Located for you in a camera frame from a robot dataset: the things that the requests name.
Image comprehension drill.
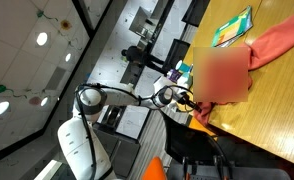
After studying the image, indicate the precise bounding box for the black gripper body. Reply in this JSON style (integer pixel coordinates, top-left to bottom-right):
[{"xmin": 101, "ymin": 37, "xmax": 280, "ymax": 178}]
[{"xmin": 178, "ymin": 94, "xmax": 201, "ymax": 112}]

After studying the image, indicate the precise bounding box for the person in black clothes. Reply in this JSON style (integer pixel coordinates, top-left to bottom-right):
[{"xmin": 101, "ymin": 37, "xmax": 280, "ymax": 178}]
[{"xmin": 121, "ymin": 46, "xmax": 167, "ymax": 76}]

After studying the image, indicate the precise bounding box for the teal marker pen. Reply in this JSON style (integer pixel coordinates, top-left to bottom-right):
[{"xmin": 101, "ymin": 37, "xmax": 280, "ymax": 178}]
[{"xmin": 188, "ymin": 63, "xmax": 194, "ymax": 73}]

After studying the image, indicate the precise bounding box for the orange red shirt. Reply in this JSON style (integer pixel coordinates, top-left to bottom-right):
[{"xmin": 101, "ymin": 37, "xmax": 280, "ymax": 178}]
[{"xmin": 193, "ymin": 14, "xmax": 294, "ymax": 126}]

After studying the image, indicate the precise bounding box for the orange chair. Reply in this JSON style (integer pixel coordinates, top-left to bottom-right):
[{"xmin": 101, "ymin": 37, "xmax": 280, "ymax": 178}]
[{"xmin": 141, "ymin": 156, "xmax": 167, "ymax": 180}]

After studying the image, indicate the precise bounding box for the teal white round container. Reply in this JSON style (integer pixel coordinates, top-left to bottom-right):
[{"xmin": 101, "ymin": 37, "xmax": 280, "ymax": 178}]
[{"xmin": 177, "ymin": 72, "xmax": 193, "ymax": 89}]

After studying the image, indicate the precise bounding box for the green colourful book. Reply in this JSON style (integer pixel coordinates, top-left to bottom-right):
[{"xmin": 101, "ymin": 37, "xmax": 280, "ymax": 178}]
[{"xmin": 211, "ymin": 6, "xmax": 253, "ymax": 47}]

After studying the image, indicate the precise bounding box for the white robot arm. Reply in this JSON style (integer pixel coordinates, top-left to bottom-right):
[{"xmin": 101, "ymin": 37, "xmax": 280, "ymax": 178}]
[{"xmin": 57, "ymin": 77, "xmax": 201, "ymax": 180}]

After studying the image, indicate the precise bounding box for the purple small box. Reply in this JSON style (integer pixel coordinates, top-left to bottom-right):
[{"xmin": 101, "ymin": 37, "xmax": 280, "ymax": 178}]
[{"xmin": 167, "ymin": 69, "xmax": 181, "ymax": 83}]

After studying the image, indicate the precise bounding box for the black mesh office chair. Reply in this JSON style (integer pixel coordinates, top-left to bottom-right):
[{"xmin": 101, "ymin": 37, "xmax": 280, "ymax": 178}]
[{"xmin": 160, "ymin": 111, "xmax": 233, "ymax": 180}]

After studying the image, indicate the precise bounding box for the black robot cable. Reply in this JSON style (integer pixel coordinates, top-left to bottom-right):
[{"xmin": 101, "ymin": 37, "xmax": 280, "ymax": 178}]
[{"xmin": 74, "ymin": 83, "xmax": 195, "ymax": 180}]

